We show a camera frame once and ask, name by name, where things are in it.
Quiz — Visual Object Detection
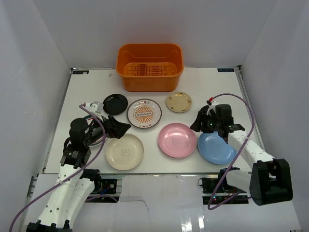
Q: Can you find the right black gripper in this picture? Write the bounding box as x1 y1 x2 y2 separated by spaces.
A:
190 111 221 134

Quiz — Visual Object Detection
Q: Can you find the cream plate with bear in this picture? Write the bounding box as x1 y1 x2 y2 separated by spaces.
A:
105 134 144 171

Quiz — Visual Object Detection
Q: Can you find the pink plate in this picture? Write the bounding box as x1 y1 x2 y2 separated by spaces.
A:
158 123 197 159

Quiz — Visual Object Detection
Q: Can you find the blue plate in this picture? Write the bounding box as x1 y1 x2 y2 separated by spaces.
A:
197 132 237 165

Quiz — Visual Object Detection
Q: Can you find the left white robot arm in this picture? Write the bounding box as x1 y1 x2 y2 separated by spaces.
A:
26 116 131 232

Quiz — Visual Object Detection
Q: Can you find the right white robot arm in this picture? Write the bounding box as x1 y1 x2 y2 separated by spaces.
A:
190 103 293 205

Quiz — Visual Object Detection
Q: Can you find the orange plastic bin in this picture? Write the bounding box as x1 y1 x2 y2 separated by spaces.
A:
116 43 184 92

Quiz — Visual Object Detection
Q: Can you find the black plate left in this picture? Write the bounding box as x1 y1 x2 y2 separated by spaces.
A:
103 94 128 116

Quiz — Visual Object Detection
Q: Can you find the beige small plate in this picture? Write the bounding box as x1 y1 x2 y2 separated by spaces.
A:
166 91 192 113

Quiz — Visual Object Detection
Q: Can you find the green rimmed white plate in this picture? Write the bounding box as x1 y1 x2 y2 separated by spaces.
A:
84 116 104 147

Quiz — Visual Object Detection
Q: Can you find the sunburst pattern plate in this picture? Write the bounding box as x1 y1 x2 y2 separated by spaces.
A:
126 99 162 129

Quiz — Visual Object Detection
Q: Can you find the right blue table label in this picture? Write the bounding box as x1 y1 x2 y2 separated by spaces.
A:
217 68 235 73

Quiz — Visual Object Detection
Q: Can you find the blue table label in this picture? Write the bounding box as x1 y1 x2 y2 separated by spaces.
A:
72 70 89 75
217 68 235 73

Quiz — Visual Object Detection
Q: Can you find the left blue table label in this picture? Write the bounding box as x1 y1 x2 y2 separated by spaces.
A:
72 70 89 75

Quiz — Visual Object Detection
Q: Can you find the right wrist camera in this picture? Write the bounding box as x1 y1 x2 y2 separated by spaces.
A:
207 97 219 116

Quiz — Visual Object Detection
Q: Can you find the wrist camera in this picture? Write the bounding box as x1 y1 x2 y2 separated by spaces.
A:
85 101 103 115
207 97 219 116

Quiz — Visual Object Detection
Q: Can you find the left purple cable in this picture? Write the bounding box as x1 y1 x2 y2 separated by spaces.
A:
8 103 107 232

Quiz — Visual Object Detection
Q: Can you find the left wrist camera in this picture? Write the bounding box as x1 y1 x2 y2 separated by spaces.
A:
85 101 103 115

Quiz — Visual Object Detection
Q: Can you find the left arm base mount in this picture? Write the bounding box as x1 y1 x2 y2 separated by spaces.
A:
91 178 117 195

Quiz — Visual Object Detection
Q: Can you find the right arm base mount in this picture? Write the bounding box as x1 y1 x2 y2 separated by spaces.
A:
197 177 249 205

